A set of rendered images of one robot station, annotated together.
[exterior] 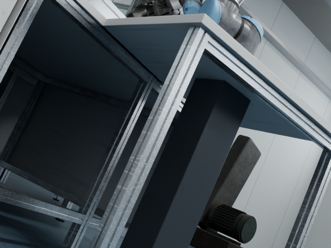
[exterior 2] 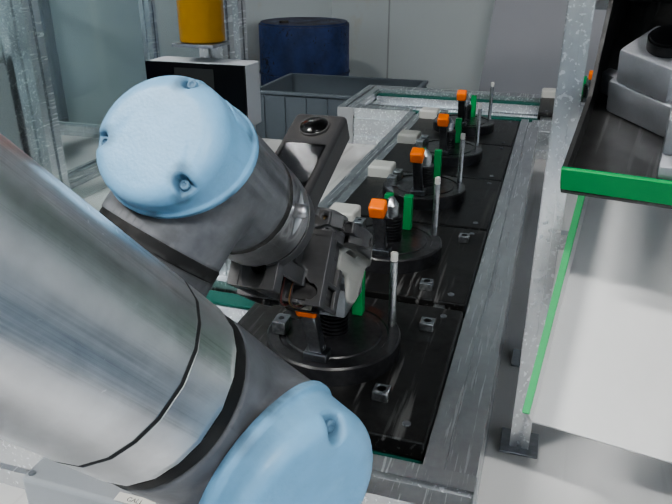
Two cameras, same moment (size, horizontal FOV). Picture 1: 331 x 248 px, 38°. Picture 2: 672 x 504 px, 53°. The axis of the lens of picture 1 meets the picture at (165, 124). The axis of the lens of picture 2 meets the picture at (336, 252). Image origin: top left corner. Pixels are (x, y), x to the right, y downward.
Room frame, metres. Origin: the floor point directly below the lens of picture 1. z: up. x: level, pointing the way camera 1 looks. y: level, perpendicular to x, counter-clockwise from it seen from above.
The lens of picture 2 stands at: (2.00, -0.24, 1.36)
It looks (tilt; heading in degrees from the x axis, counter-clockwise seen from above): 24 degrees down; 76
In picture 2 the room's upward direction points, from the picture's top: straight up
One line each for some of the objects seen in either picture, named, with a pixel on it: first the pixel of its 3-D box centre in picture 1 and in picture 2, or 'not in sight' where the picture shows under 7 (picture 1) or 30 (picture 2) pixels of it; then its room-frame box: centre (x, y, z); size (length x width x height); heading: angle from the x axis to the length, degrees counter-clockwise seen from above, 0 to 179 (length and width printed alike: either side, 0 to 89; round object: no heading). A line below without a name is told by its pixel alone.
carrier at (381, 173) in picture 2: not in sight; (424, 171); (2.41, 0.77, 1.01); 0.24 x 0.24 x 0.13; 58
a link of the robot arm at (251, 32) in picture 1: (244, 37); not in sight; (1.75, -0.14, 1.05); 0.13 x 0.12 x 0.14; 116
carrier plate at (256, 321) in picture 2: not in sight; (333, 354); (2.15, 0.34, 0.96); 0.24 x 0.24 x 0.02; 58
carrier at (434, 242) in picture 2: not in sight; (391, 223); (2.28, 0.56, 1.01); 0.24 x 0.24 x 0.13; 58
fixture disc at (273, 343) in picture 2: not in sight; (333, 339); (2.15, 0.34, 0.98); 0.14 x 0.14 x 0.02
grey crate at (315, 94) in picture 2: not in sight; (342, 113); (2.71, 2.41, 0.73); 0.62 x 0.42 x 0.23; 148
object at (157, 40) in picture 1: (215, 84); not in sight; (1.79, -0.11, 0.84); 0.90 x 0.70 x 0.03; 128
